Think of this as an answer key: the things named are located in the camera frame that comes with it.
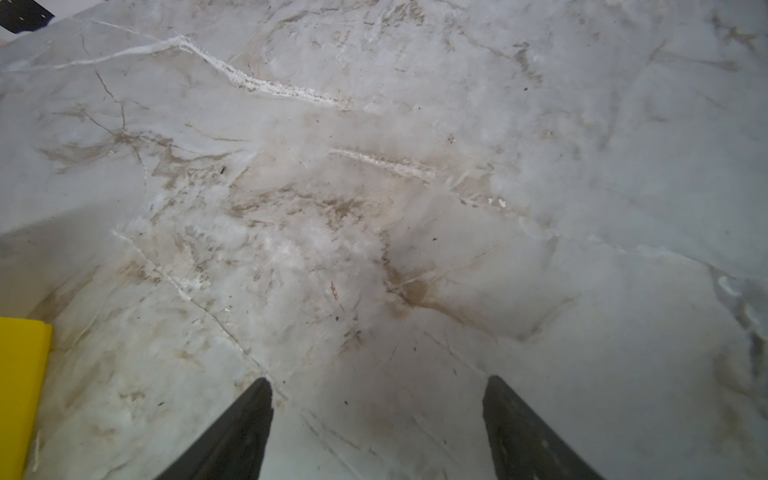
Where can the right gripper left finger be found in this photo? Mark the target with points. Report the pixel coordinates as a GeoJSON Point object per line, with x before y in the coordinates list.
{"type": "Point", "coordinates": [233, 447]}

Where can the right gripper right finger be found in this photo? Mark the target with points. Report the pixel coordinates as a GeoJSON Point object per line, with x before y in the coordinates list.
{"type": "Point", "coordinates": [522, 445]}

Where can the yellow plastic bin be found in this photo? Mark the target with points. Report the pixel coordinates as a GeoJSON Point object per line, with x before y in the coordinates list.
{"type": "Point", "coordinates": [25, 347]}

